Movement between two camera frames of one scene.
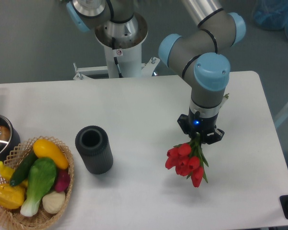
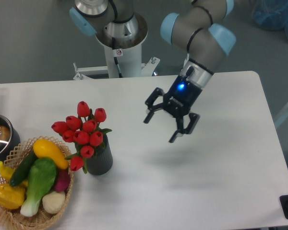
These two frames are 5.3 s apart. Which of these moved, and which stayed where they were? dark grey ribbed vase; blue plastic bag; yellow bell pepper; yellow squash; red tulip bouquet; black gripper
Moved: red tulip bouquet; black gripper
Stayed: yellow bell pepper; blue plastic bag; yellow squash; dark grey ribbed vase
